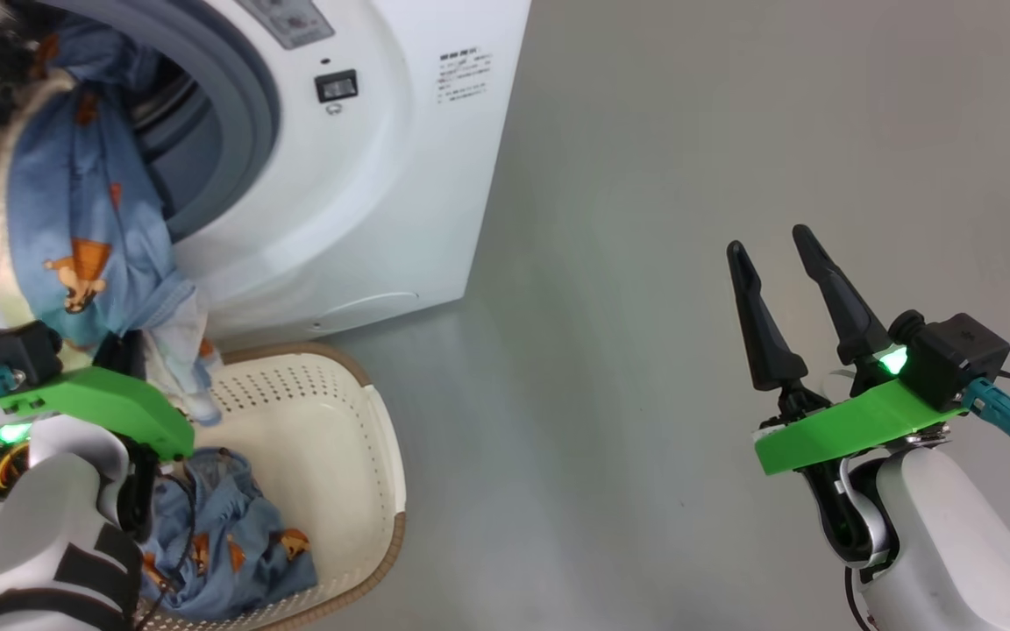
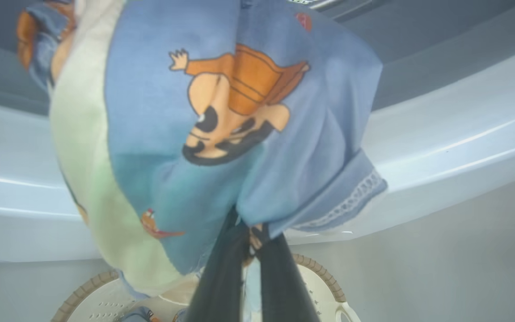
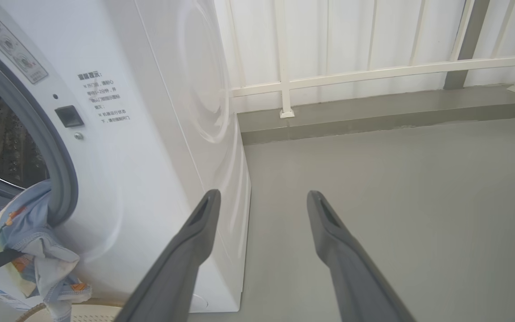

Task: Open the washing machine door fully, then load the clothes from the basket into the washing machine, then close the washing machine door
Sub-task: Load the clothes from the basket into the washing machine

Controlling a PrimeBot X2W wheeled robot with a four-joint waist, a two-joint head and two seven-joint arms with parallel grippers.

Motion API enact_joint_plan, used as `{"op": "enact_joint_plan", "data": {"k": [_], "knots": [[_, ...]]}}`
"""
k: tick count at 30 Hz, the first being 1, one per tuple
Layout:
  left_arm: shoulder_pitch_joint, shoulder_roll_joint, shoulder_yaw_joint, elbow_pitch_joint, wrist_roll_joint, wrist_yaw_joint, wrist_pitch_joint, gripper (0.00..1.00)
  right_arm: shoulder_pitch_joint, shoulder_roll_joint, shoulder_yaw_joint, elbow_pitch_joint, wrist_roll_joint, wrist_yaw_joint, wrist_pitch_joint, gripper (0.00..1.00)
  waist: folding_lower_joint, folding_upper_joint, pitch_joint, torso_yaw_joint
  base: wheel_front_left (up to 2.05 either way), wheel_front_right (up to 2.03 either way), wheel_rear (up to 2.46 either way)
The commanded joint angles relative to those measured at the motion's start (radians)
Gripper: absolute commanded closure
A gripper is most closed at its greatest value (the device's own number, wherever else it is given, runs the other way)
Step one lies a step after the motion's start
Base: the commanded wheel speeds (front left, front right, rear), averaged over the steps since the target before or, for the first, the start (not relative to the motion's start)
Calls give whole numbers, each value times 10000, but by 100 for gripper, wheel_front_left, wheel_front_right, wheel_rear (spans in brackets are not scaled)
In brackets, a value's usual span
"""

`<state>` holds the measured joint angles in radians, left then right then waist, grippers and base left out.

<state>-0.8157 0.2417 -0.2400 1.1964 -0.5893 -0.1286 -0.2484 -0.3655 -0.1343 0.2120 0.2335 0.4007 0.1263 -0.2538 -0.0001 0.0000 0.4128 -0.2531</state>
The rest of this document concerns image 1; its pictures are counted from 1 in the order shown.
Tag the round filter cover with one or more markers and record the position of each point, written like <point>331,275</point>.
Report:
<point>365,314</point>

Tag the white front-load washing machine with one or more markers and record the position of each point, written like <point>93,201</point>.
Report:
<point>382,219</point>

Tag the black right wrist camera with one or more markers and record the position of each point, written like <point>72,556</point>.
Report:
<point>956,355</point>

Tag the blue garment with cream collar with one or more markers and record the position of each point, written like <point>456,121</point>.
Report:
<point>75,202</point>

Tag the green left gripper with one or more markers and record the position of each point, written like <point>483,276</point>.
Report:
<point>102,401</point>

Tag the grey rubber door gasket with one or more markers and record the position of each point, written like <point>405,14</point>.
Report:
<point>242,114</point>

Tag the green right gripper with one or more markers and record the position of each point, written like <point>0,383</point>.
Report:
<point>856,429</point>

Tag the grey warning sticker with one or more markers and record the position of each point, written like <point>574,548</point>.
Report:
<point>290,22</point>

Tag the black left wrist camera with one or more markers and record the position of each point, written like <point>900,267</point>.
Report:
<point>14,350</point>

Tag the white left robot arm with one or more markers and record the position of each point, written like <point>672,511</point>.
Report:
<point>49,535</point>

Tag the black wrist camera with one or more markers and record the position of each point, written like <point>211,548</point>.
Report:
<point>14,350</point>
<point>956,355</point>

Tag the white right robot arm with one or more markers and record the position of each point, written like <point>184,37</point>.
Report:
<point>961,543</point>

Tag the cream perforated laundry basket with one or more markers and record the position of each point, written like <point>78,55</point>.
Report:
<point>312,456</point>

